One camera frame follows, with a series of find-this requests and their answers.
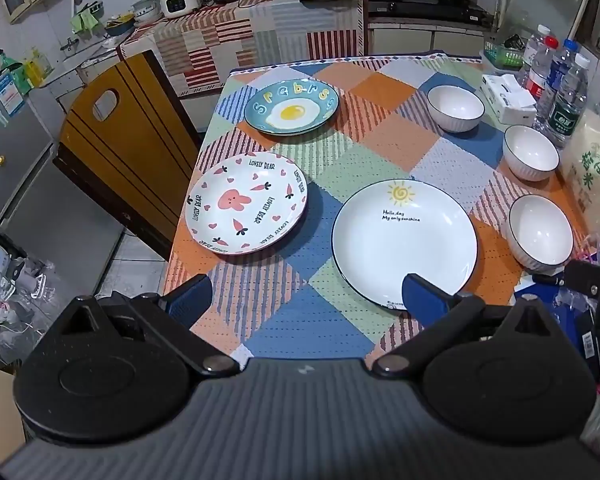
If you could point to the green rag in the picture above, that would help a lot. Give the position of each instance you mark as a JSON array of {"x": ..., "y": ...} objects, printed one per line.
[{"x": 84, "y": 21}]

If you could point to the wooden chair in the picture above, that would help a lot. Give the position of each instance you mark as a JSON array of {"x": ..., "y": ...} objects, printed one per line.
[{"x": 130, "y": 150}]

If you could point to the colourful checked tablecloth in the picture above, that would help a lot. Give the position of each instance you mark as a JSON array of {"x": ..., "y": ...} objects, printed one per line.
[{"x": 340, "y": 160}]

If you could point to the clear water bottle white cap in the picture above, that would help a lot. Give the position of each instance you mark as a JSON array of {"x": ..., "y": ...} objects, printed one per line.
[{"x": 532, "y": 52}]

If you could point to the water bottle blue cap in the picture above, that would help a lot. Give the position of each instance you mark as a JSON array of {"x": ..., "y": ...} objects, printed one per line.
[{"x": 560, "y": 67}]

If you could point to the water bottle green label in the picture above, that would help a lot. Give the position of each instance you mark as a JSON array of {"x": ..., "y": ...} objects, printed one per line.
[{"x": 565, "y": 120}]

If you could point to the striped patchwork counter cloth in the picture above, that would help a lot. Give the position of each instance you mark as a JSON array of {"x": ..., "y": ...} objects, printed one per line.
[{"x": 240, "y": 40}]

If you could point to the bag of rice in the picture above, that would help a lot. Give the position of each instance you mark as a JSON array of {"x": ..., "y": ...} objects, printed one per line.
[{"x": 597, "y": 175}]

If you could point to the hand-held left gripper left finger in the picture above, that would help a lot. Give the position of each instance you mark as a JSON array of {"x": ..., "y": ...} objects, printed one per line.
[{"x": 190, "y": 300}]

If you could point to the green plastic basket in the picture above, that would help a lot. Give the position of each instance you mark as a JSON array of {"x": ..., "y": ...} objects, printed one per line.
[{"x": 500, "y": 55}]

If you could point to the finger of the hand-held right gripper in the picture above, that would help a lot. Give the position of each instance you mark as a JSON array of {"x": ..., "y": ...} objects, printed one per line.
[{"x": 547, "y": 279}]

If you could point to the black gas stove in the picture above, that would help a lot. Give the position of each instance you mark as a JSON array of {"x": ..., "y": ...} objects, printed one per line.
[{"x": 425, "y": 5}]

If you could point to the white sun print plate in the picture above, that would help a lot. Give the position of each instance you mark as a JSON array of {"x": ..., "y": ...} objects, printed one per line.
[{"x": 405, "y": 240}]

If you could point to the water bottle red cap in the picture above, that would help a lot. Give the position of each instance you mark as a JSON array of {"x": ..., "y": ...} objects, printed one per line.
[{"x": 537, "y": 82}]

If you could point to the white pink bunny plate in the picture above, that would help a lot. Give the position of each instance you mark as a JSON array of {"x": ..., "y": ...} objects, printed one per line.
[{"x": 235, "y": 202}]

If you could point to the white tissue pack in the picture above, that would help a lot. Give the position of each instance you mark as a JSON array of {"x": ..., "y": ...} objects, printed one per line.
[{"x": 507, "y": 97}]

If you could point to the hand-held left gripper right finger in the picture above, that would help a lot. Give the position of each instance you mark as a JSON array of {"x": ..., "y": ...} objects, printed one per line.
[{"x": 425, "y": 302}]

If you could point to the blue basin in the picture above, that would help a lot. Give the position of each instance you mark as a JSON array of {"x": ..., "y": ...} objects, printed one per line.
[{"x": 120, "y": 27}]

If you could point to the silver refrigerator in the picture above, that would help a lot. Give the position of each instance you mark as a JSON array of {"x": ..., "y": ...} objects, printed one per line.
[{"x": 15, "y": 150}]

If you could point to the white ribbed bowl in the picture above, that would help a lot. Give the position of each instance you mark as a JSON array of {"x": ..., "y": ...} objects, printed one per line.
[
  {"x": 540, "y": 230},
  {"x": 530, "y": 152},
  {"x": 455, "y": 107}
]

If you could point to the blue fried egg plate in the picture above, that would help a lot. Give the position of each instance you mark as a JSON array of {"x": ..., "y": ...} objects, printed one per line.
[{"x": 290, "y": 110}]

